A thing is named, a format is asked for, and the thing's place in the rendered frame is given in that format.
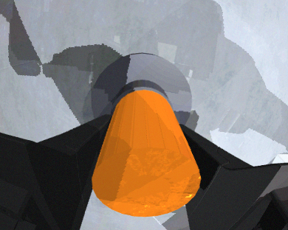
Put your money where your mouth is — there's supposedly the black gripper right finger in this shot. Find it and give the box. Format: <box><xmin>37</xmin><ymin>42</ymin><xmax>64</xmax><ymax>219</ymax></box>
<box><xmin>179</xmin><ymin>124</ymin><xmax>288</xmax><ymax>230</ymax></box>

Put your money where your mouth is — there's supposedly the orange knob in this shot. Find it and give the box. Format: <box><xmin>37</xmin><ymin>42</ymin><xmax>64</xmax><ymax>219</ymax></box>
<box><xmin>92</xmin><ymin>89</ymin><xmax>201</xmax><ymax>217</ymax></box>

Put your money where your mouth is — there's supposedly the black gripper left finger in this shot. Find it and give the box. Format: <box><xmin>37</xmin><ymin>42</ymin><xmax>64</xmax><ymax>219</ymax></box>
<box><xmin>0</xmin><ymin>114</ymin><xmax>112</xmax><ymax>230</ymax></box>

